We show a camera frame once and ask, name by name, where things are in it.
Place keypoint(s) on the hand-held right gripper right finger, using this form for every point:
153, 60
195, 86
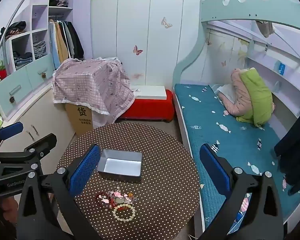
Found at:
215, 170

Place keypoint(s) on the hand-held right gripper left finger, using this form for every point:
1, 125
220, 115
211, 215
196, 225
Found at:
86, 170

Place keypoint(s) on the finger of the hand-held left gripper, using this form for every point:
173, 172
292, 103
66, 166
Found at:
11, 130
43, 143

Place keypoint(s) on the silver metal tin box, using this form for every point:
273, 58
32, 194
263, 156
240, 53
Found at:
122, 166

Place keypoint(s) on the pink cloud charm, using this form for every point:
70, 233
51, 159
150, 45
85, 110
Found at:
118, 195

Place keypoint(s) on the clear stone pendant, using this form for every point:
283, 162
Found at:
120, 200

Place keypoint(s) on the orange bead charm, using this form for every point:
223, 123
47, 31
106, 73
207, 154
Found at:
130, 194

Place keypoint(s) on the person's left hand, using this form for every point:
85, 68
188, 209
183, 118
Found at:
8, 210

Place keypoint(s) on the pine cone drawer knob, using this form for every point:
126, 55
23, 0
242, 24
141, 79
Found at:
12, 99
43, 75

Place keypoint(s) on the white low cabinet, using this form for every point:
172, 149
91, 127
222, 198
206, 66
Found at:
52, 110

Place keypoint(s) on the cardboard box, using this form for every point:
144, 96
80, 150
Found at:
80, 120

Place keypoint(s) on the brown polka dot tablecloth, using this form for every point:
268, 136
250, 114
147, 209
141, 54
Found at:
160, 155

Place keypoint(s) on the folded blue jeans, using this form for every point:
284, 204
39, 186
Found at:
22, 59

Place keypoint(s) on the white pillow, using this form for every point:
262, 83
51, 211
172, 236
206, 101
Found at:
226, 92

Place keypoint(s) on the dark navy hanging garment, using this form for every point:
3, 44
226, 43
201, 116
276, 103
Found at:
295, 155

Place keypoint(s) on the pink and green folded quilt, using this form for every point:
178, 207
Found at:
255, 95

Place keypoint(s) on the grey folded clothes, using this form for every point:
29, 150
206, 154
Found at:
39, 48

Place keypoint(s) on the red bench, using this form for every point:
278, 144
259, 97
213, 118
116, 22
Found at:
150, 108

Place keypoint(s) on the white board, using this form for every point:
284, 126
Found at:
150, 92

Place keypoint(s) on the beige hanging garment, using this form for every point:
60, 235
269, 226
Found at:
61, 42

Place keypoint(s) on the dark bundled clothes pile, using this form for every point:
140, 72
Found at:
15, 28

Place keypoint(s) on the dark hanging jacket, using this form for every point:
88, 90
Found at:
75, 40

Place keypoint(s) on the lilac wardrobe shelving unit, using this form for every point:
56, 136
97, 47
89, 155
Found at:
40, 12

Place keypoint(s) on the small blue box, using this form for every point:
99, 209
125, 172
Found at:
281, 68

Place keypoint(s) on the folded clothes pile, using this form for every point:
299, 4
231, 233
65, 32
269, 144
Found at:
58, 2

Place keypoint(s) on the beige hanging cloth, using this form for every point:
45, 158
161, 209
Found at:
265, 28

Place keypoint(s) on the pale green bunk bed frame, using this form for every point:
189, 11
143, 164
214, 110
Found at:
187, 62

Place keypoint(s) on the curved metal rail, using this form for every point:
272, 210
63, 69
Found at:
13, 12

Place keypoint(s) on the butterfly wall sticker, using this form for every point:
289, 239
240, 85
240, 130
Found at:
166, 23
137, 50

